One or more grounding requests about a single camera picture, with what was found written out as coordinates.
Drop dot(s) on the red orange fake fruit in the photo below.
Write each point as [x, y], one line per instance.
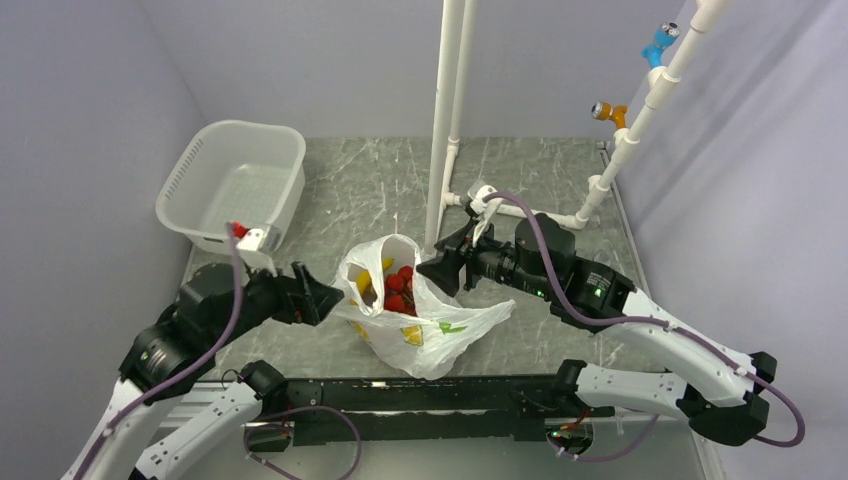
[406, 273]

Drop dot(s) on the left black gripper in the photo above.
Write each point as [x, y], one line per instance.
[302, 298]

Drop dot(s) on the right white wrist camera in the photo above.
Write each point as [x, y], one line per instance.
[482, 209]

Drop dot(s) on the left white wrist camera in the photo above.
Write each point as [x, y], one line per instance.
[256, 246]

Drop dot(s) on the white plastic bag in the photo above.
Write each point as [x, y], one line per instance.
[409, 323]

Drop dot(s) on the yellow fake fruit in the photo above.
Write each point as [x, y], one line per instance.
[364, 280]

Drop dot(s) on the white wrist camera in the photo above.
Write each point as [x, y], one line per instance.
[482, 209]
[256, 246]

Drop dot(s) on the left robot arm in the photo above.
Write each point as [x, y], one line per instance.
[166, 359]

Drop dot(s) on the white PVC pipe frame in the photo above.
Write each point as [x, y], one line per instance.
[554, 96]

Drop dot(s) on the white plastic basin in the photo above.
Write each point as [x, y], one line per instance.
[233, 171]

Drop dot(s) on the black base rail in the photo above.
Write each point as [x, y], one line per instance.
[322, 411]

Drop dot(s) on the orange nozzle on pipe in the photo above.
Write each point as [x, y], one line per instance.
[603, 111]

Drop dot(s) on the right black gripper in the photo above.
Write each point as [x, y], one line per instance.
[442, 269]

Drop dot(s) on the blue nozzle on pipe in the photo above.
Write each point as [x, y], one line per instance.
[663, 38]

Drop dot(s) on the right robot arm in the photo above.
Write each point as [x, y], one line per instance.
[695, 385]

